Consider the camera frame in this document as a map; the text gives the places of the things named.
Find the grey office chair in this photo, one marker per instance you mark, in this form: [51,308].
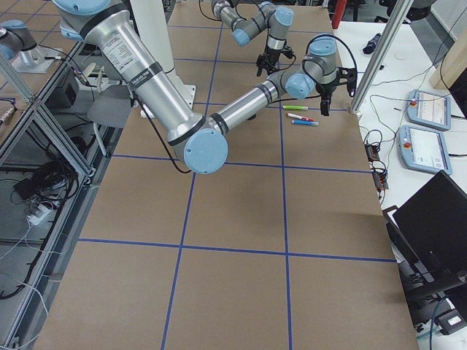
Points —
[113,105]

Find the red capped white marker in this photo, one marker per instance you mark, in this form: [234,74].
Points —
[299,117]

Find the blue marker pen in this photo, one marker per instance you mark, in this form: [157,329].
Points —
[304,122]

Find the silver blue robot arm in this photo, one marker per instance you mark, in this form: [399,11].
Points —
[198,140]
[275,20]

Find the aluminium frame post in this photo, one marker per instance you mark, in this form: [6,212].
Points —
[388,35]

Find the black laptop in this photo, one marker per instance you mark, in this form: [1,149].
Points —
[433,222]

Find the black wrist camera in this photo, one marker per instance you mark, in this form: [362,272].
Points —
[347,77]

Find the upper teach pendant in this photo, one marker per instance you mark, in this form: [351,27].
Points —
[429,109]

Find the aluminium frame structure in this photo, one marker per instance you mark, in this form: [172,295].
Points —
[49,155]

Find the brown paper table cover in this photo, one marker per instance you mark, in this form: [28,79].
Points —
[285,247]

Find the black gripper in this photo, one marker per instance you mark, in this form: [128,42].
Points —
[271,55]
[325,90]

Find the lower teach pendant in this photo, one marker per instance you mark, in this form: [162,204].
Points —
[423,149]

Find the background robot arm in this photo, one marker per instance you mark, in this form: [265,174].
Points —
[19,46]

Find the teach pendant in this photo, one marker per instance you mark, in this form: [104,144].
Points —
[423,149]
[429,109]

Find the white power strip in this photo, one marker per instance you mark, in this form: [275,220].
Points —
[40,213]

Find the green highlighter pen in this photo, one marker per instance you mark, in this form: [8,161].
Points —
[295,108]

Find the upper orange black adapter box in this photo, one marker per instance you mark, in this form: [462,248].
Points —
[372,152]

